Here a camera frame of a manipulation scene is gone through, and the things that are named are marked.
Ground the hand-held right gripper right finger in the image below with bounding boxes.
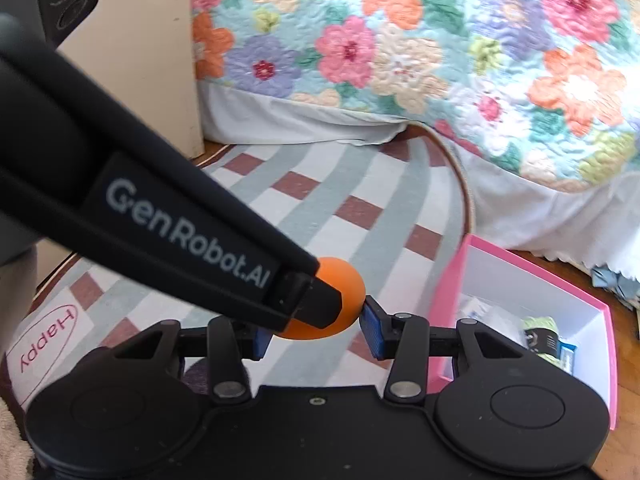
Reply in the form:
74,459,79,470
359,295,527,405

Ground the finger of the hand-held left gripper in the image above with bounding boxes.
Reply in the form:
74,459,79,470
264,270,344,339

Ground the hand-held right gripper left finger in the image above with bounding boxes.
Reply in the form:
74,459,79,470
113,315,274,406

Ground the orange egg-shaped ball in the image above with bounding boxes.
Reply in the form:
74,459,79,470
274,256,364,342

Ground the pink cardboard box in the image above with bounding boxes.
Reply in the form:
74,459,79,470
429,233,619,432

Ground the green yarn ball black label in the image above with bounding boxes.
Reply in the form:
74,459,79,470
521,314,560,362

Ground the white blue tissue packet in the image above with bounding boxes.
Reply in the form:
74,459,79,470
459,295,483,322
556,341,577,375

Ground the beige wooden panel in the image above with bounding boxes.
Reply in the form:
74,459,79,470
56,0,206,162

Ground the striped checkered rug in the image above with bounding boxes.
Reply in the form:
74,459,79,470
5,127,477,411

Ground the grey blue crumpled cloth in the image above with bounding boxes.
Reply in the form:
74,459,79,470
590,264,640,303

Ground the floral quilt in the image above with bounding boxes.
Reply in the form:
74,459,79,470
187,0,640,194

